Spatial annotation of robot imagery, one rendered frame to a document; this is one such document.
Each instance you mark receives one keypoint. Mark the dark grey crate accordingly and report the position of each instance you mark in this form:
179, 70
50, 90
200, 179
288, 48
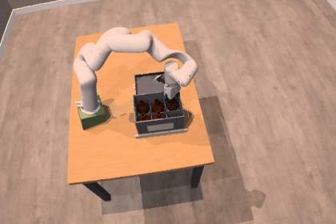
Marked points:
174, 119

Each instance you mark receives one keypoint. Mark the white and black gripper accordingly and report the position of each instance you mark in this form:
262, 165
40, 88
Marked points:
170, 92

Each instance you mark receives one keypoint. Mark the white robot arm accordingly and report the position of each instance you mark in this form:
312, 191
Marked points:
92, 57

